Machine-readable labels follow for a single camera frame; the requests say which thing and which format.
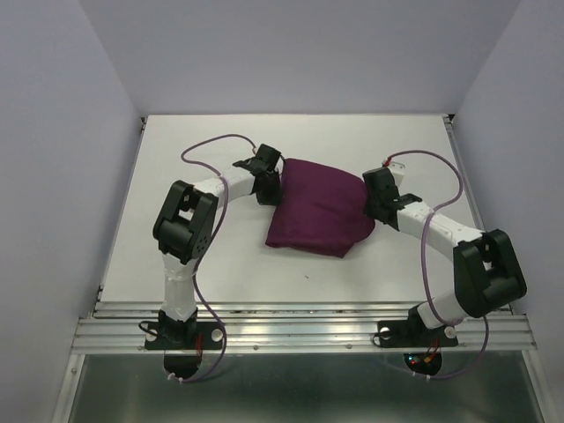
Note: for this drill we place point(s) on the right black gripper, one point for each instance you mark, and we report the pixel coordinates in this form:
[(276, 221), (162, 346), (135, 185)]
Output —
[(368, 206)]

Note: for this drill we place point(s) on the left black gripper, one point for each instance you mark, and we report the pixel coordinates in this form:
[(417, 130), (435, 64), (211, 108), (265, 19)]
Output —
[(273, 198)]

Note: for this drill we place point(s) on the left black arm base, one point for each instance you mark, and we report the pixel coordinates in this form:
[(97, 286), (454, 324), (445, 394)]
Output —
[(168, 334)]

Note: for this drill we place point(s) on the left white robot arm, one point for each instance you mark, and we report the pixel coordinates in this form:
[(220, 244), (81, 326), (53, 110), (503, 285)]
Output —
[(185, 224)]

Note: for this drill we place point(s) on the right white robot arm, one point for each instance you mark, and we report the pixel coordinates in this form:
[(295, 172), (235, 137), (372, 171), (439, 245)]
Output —
[(486, 271)]

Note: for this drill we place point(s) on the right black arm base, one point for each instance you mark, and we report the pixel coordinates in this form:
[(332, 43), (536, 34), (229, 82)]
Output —
[(411, 332)]

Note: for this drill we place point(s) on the purple surgical drape cloth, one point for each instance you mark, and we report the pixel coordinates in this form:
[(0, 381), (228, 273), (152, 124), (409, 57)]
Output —
[(322, 210)]

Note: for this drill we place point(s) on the aluminium frame rail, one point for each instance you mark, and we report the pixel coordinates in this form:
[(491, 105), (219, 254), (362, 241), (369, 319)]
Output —
[(292, 327)]

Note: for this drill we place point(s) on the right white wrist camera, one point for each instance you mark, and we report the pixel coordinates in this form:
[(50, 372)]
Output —
[(396, 169)]

